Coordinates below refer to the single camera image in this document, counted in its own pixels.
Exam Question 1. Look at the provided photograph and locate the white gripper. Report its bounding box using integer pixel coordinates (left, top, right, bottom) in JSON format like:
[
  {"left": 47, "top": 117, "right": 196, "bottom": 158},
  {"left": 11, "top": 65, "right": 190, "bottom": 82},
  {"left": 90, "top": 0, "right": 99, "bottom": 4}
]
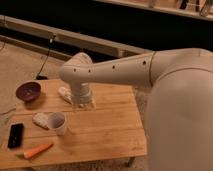
[{"left": 70, "top": 83, "right": 95, "bottom": 108}]

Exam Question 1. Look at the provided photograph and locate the white sponge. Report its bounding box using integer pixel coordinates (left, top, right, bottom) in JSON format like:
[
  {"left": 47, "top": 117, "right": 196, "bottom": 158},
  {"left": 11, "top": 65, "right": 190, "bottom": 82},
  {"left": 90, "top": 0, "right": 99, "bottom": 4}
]
[{"left": 32, "top": 113, "right": 48, "bottom": 129}]

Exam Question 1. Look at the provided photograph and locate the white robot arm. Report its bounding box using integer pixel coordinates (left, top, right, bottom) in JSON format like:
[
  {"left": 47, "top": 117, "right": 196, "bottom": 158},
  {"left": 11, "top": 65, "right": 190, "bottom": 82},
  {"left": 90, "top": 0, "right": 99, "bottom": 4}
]
[{"left": 60, "top": 48, "right": 213, "bottom": 171}]

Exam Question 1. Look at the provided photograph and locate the purple ceramic bowl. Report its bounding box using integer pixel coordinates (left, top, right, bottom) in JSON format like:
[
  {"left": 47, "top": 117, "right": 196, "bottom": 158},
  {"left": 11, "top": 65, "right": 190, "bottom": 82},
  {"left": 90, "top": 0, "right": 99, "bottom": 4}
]
[{"left": 16, "top": 82, "right": 41, "bottom": 102}]

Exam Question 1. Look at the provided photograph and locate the white tube bottle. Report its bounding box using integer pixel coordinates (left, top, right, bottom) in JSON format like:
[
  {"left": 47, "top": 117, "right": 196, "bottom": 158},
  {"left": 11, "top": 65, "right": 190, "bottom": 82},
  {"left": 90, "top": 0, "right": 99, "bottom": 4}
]
[{"left": 58, "top": 87, "right": 72, "bottom": 103}]

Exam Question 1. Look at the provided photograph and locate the white mug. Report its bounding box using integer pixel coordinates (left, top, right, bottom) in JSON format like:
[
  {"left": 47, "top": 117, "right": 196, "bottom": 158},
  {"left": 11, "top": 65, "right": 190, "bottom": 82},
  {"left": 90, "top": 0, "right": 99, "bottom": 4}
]
[{"left": 47, "top": 112, "right": 67, "bottom": 136}]

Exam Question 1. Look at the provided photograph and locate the wooden table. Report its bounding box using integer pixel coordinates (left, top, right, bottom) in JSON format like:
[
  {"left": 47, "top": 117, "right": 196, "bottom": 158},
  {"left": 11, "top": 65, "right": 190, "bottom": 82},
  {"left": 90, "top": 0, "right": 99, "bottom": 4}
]
[{"left": 0, "top": 79, "right": 147, "bottom": 169}]

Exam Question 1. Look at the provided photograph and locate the orange carrot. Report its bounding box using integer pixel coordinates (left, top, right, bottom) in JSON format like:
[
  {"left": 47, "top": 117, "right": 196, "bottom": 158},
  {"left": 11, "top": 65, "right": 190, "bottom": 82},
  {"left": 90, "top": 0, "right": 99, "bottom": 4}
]
[{"left": 23, "top": 143, "right": 53, "bottom": 159}]

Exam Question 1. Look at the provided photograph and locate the black smartphone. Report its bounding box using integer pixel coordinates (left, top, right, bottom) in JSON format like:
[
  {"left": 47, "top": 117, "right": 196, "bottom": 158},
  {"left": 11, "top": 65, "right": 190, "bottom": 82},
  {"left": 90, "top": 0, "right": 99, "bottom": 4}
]
[{"left": 8, "top": 123, "right": 24, "bottom": 149}]

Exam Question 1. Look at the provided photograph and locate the long metal rail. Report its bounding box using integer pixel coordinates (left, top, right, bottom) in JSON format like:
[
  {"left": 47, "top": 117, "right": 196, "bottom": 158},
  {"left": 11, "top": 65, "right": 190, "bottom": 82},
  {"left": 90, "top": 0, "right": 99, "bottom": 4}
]
[{"left": 0, "top": 15, "right": 148, "bottom": 58}]

